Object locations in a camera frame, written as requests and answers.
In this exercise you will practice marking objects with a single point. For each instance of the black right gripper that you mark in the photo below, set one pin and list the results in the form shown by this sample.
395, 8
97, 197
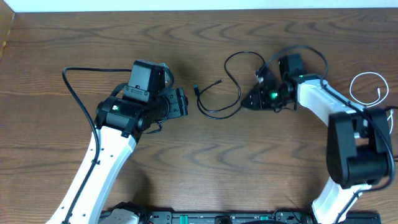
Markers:
259, 102

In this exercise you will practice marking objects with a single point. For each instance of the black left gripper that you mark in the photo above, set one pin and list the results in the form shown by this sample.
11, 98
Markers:
181, 101

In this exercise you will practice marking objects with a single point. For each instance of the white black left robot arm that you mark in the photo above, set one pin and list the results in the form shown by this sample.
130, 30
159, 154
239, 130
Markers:
121, 119

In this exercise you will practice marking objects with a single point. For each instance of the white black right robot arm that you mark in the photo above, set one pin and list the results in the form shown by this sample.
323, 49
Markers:
358, 150

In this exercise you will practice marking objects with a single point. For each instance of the wooden side panel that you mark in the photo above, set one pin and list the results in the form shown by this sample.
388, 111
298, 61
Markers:
7, 16

